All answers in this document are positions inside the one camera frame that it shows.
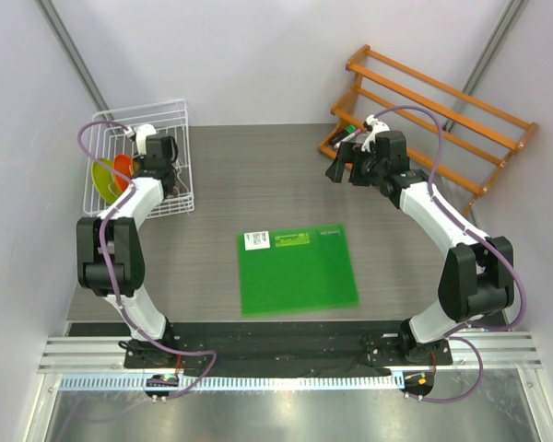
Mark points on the orange plate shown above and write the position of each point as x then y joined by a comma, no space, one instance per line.
125,166

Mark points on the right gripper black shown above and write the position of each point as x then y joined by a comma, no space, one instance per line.
346,154

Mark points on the green cutting mat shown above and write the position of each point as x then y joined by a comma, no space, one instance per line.
295,270

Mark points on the aluminium rail frame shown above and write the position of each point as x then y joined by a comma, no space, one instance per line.
498,350

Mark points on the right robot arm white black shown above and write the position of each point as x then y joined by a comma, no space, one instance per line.
476,278

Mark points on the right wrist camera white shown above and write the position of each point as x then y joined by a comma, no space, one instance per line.
373,126

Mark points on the lime green plate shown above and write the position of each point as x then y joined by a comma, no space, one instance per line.
104,181

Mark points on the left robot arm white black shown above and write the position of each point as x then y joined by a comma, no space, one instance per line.
109,256

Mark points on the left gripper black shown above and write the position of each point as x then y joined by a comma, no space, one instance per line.
142,167

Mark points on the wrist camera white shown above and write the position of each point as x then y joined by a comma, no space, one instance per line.
373,126
139,134

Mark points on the white wire dish rack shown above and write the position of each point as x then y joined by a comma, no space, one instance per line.
119,137

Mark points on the green capped marker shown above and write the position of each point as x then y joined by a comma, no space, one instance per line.
340,136

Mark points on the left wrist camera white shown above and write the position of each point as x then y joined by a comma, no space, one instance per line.
139,134

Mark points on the perforated cable duct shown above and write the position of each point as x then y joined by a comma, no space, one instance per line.
158,383

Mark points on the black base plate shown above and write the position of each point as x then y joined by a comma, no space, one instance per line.
290,349

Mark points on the orange wooden shelf rack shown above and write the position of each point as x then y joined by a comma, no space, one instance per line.
479,139

